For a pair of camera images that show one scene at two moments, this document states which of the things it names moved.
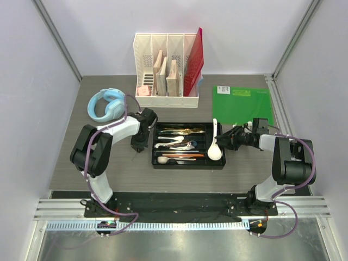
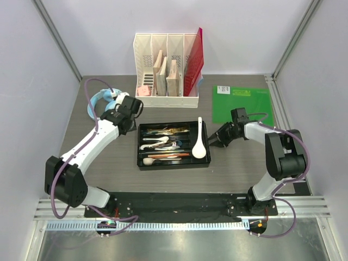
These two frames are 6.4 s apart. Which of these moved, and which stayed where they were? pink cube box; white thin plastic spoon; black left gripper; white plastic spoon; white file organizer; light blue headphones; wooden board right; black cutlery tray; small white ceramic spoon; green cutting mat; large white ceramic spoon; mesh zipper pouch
Moved: white plastic spoon; small white ceramic spoon; white thin plastic spoon; large white ceramic spoon; black cutlery tray; black left gripper
Stayed: wooden board right; green cutting mat; mesh zipper pouch; white file organizer; pink cube box; light blue headphones
